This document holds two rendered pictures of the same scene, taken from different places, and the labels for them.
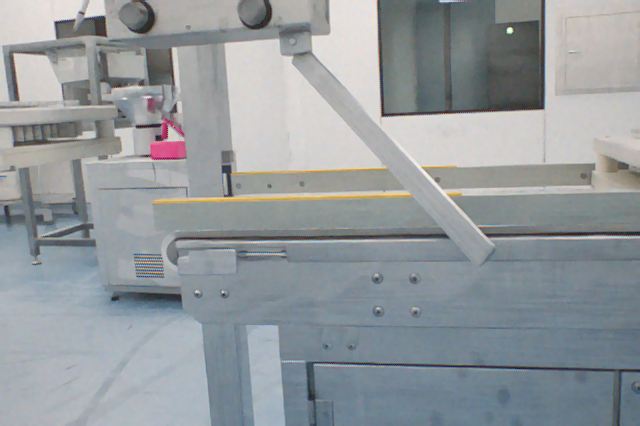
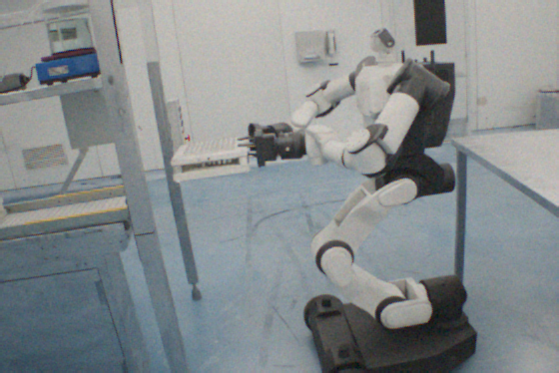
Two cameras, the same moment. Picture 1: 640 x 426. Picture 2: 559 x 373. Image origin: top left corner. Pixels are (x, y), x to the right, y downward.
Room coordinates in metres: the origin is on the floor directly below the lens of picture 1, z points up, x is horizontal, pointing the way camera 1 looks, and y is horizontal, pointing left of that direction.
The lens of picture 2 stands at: (2.34, 0.16, 1.30)
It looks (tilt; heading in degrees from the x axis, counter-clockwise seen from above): 17 degrees down; 161
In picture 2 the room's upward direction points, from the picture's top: 7 degrees counter-clockwise
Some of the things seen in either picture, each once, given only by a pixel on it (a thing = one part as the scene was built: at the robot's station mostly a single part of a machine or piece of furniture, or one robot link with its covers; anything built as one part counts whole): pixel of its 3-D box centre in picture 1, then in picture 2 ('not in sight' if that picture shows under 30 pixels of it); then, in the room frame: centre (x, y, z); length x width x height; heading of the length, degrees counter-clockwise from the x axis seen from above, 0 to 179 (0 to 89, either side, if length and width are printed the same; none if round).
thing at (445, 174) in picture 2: not in sight; (414, 175); (1.07, 1.13, 0.82); 0.28 x 0.13 x 0.18; 74
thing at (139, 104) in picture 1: (158, 121); not in sight; (3.53, 0.84, 0.95); 0.49 x 0.36 x 0.37; 73
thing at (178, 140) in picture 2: not in sight; (176, 124); (0.03, 0.43, 1.00); 0.17 x 0.06 x 0.26; 168
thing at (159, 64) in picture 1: (115, 71); not in sight; (6.48, 1.94, 1.43); 1.32 x 0.01 x 1.11; 73
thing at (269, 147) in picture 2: not in sight; (275, 147); (1.00, 0.62, 1.00); 0.12 x 0.10 x 0.13; 66
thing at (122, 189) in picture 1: (170, 224); not in sight; (3.46, 0.82, 0.38); 0.63 x 0.57 x 0.76; 73
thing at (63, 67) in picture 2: not in sight; (77, 67); (0.78, 0.05, 1.34); 0.21 x 0.20 x 0.09; 168
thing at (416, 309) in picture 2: not in sight; (399, 302); (1.06, 1.06, 0.28); 0.21 x 0.20 x 0.13; 74
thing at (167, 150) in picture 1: (169, 150); not in sight; (3.23, 0.73, 0.80); 0.16 x 0.12 x 0.09; 73
